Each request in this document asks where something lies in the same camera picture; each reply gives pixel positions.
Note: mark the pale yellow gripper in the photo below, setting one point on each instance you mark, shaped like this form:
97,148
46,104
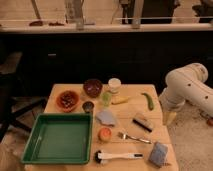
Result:
168,117

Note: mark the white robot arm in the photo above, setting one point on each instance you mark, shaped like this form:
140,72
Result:
186,84

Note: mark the white paper cup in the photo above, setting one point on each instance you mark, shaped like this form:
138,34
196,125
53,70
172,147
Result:
114,85

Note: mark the small green cup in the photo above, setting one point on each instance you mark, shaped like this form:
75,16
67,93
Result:
106,98

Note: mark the small dark metal cup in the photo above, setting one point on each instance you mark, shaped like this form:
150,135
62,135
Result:
88,106

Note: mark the green chili pepper toy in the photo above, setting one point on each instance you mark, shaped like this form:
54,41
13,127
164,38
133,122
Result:
149,101

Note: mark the blue sponge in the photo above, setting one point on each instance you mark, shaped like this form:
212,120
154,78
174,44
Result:
158,154

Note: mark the silver metal fork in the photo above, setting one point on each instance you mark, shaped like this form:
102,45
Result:
126,136

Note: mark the yellow corn toy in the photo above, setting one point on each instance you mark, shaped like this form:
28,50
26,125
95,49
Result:
119,100

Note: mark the light blue cloth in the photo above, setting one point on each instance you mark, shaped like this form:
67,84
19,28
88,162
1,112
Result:
105,117

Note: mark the orange toy fruit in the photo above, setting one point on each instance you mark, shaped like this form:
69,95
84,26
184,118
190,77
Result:
105,134

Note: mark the dark red bowl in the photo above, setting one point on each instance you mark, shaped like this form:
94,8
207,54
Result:
92,87

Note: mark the orange bowl with beans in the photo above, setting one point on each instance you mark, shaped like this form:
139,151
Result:
67,101

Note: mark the green plastic tray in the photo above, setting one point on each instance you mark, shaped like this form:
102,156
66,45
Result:
59,139

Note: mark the black office chair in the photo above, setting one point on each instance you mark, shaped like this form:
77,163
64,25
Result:
7,84

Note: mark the white handled dish brush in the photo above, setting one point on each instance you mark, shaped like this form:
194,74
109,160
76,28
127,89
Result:
100,156

